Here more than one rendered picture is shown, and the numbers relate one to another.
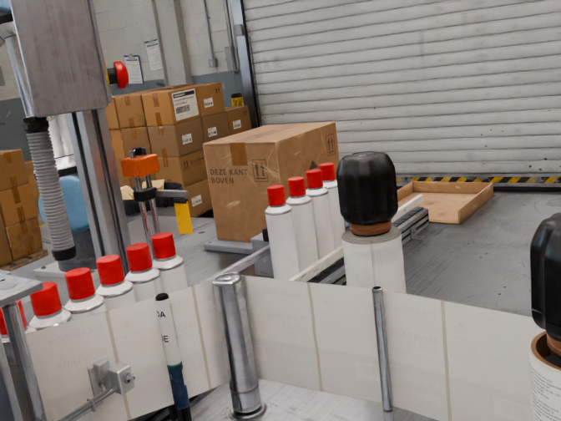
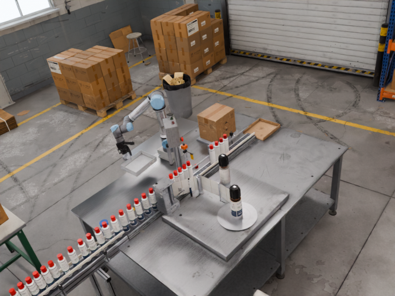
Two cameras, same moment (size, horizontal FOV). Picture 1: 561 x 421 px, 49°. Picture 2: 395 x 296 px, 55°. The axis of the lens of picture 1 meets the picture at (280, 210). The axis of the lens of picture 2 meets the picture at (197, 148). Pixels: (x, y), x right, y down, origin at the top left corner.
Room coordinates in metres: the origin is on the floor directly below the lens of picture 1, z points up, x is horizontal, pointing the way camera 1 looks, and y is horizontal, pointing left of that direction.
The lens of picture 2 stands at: (-1.67, -0.42, 2.99)
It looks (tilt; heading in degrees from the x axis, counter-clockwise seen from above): 34 degrees down; 11
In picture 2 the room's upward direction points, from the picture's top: 9 degrees counter-clockwise
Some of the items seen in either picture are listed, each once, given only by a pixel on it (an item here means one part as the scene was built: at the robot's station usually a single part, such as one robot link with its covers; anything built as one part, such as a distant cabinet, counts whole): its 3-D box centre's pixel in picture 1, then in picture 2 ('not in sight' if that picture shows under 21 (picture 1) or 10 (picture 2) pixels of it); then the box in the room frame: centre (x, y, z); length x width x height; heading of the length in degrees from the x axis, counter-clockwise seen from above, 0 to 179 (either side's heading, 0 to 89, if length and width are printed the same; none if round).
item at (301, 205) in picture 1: (301, 227); (217, 151); (1.18, -0.04, 0.98); 0.05 x 0.05 x 0.20
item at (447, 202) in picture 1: (433, 200); (261, 128); (1.74, -0.45, 0.85); 0.30 x 0.26 x 0.04; 143
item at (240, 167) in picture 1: (276, 180); (216, 123); (1.67, 0.00, 0.99); 0.30 x 0.24 x 0.27; 144
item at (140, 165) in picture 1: (167, 246); (188, 160); (0.96, 0.19, 1.05); 0.10 x 0.04 x 0.33; 53
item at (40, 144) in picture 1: (50, 189); (169, 154); (0.87, 0.32, 1.18); 0.04 x 0.04 x 0.21
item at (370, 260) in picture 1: (373, 255); (224, 170); (0.83, -0.12, 1.03); 0.09 x 0.09 x 0.30
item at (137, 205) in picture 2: not in sight; (139, 209); (0.43, 0.53, 0.98); 0.05 x 0.05 x 0.20
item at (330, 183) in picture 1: (331, 210); (226, 144); (1.29, -0.11, 0.98); 0.05 x 0.05 x 0.20
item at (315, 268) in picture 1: (316, 267); (220, 159); (1.15, -0.06, 0.90); 1.07 x 0.01 x 0.02; 143
